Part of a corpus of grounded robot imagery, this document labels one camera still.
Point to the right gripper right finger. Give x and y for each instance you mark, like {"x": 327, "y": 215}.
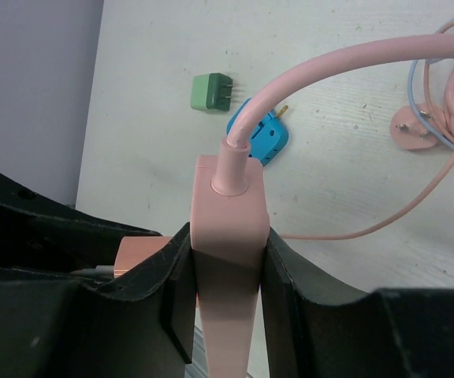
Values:
{"x": 319, "y": 326}

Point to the green plug adapter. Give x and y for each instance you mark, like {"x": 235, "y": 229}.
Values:
{"x": 211, "y": 92}

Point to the salmon charger plug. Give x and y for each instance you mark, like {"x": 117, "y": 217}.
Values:
{"x": 135, "y": 249}

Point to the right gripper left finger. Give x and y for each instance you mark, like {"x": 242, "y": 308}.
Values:
{"x": 138, "y": 325}

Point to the pink power strip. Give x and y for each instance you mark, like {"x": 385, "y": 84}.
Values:
{"x": 228, "y": 238}

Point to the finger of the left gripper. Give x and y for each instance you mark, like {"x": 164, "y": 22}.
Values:
{"x": 43, "y": 239}

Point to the blue plug adapter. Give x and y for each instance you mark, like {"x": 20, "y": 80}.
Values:
{"x": 269, "y": 137}

